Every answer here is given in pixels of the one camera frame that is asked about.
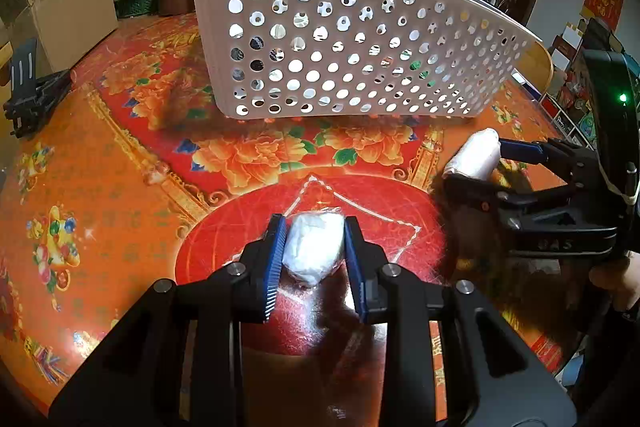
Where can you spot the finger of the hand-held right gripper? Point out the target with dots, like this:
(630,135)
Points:
(522,151)
(480,197)

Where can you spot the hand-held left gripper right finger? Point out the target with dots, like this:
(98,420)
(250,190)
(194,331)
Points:
(356,267)

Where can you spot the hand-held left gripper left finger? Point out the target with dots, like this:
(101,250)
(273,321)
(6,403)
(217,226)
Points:
(274,267)

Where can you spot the white cloth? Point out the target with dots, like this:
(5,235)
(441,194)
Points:
(475,154)

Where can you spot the small white bundle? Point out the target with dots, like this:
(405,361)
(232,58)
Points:
(312,247)

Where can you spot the white perforated plastic basket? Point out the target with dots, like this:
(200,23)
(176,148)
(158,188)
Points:
(350,42)

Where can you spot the person's right hand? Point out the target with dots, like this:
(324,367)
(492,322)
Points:
(617,282)

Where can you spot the wooden chair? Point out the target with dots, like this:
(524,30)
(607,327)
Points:
(537,67)

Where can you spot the shelf of assorted boxes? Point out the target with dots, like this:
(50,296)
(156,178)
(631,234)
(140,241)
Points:
(565,57)

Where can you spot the green plastic crate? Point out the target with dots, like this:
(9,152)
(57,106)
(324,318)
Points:
(135,5)

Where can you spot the black folding clamp stand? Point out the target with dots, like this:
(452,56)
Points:
(30,92)

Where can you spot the large open cardboard box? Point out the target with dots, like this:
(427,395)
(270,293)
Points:
(70,7)

